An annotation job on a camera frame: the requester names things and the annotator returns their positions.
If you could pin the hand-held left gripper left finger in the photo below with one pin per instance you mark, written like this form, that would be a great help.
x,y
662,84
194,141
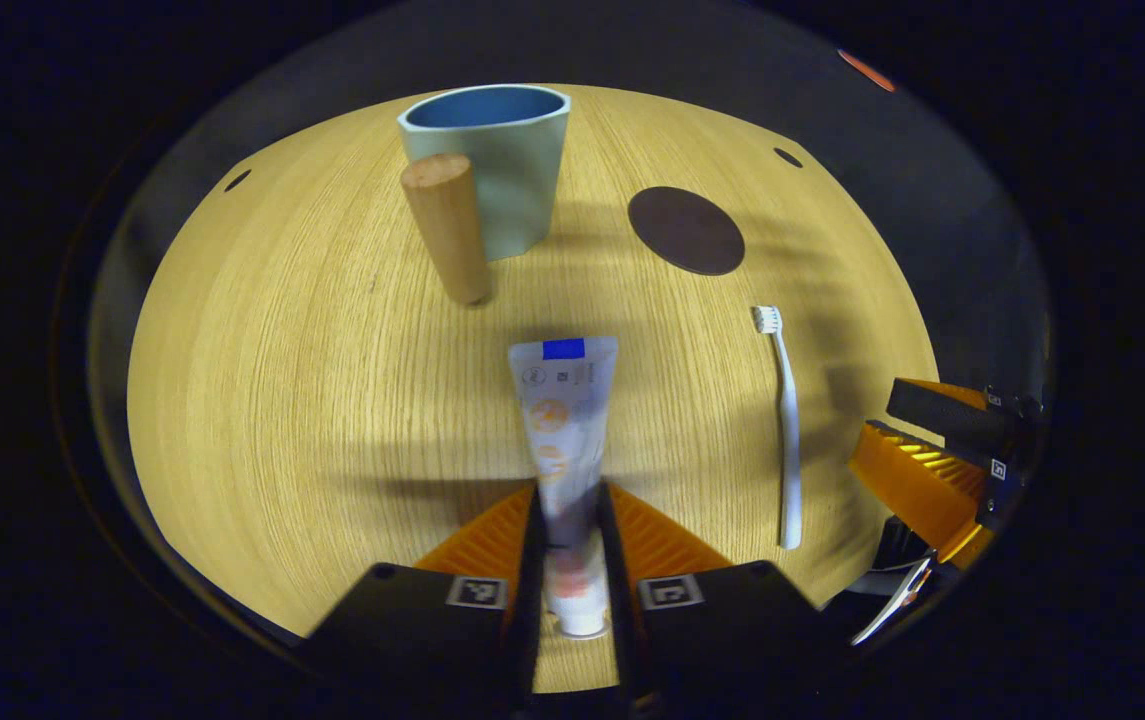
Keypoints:
x,y
530,590

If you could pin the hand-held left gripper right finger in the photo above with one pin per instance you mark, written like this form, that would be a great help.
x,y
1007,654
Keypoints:
x,y
614,590

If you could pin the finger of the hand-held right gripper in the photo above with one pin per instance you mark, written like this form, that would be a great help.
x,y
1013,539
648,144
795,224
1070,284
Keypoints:
x,y
917,485
942,410

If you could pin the white toothbrush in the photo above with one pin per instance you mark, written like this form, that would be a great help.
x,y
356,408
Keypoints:
x,y
788,440

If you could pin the white toothpaste tube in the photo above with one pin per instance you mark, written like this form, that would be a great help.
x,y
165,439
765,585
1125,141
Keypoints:
x,y
564,430

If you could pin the dark brown round coaster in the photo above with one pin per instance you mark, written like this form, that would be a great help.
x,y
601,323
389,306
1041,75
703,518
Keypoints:
x,y
686,230

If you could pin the wooden desktop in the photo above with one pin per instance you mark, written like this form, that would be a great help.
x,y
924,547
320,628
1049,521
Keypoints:
x,y
312,400

